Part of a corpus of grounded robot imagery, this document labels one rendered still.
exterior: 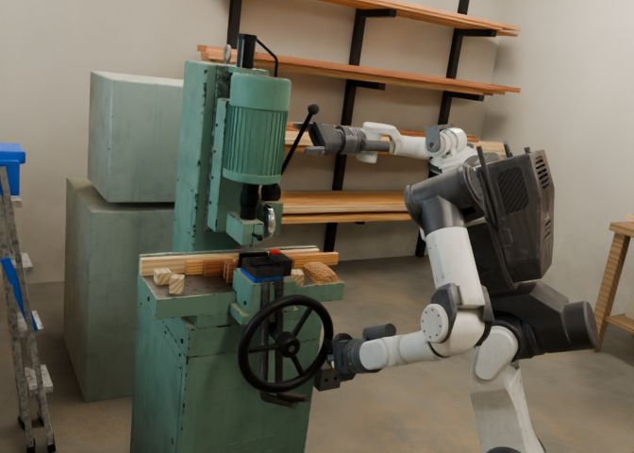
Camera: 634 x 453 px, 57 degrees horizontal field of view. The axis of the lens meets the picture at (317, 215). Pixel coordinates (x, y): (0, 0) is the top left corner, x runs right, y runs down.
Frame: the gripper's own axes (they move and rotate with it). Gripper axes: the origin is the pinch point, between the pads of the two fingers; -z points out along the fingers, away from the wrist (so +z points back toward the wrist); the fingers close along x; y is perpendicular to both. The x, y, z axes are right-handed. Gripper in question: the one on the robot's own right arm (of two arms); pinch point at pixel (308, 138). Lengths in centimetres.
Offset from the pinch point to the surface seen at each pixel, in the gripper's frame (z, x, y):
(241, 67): -16.0, -25.1, -4.3
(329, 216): 130, -105, 173
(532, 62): 317, -187, 76
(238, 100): -22.1, -8.0, -5.6
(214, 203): -21.1, -0.1, 30.5
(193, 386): -34, 50, 53
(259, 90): -17.8, -6.4, -11.3
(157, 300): -46, 34, 30
